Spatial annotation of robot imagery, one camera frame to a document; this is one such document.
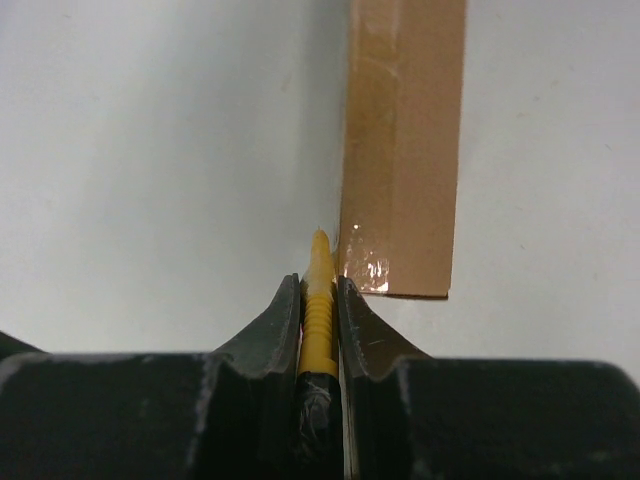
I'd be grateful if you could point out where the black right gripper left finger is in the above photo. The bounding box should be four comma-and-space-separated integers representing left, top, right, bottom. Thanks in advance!
1, 275, 300, 479

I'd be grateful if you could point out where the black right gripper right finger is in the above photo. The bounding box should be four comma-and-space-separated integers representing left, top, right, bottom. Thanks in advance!
336, 278, 639, 479

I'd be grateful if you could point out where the brown cardboard express box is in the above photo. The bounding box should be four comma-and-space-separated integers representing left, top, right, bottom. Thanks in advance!
338, 0, 467, 299

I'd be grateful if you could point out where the yellow utility knife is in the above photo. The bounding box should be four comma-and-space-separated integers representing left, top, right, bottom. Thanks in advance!
292, 229, 342, 479

